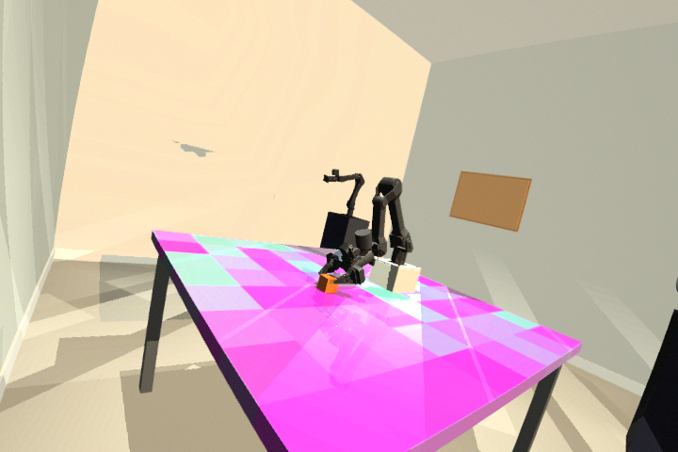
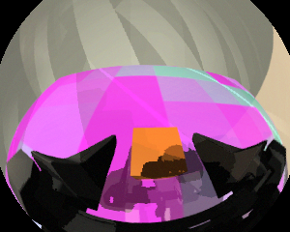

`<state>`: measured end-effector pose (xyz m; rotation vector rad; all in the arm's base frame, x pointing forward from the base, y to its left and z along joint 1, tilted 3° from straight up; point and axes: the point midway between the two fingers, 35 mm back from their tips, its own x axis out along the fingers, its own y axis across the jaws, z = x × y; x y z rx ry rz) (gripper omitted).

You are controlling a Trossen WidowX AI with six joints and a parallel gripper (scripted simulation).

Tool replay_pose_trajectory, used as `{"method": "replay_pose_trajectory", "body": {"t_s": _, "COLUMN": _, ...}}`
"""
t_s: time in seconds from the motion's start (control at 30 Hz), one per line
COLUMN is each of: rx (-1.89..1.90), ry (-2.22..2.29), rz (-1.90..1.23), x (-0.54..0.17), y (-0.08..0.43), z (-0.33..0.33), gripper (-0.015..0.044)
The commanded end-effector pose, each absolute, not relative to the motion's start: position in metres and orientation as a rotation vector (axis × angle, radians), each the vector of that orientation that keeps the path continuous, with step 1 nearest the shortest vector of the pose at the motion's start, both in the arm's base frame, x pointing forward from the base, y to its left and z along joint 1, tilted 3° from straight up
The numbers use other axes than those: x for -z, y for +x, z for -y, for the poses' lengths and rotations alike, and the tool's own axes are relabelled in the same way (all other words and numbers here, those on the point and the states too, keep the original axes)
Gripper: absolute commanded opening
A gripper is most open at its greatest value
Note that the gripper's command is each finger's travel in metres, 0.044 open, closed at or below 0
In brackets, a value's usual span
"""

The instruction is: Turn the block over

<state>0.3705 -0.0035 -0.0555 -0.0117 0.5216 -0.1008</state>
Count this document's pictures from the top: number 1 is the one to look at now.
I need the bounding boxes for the orange block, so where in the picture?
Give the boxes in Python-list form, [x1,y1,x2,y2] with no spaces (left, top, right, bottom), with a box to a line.
[317,274,338,293]

